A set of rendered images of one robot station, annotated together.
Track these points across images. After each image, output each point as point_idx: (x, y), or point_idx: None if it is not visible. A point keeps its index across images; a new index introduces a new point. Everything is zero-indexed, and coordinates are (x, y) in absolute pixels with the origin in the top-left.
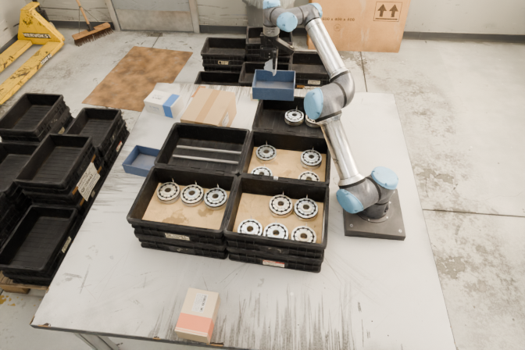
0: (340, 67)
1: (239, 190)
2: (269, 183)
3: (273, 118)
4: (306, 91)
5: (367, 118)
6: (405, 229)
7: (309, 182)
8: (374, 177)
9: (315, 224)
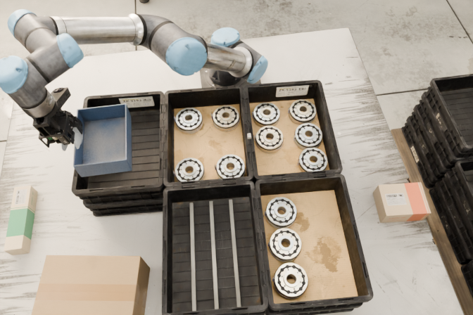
0: (131, 19)
1: None
2: None
3: (108, 181)
4: (6, 169)
5: (74, 88)
6: None
7: (244, 103)
8: (233, 41)
9: (279, 107)
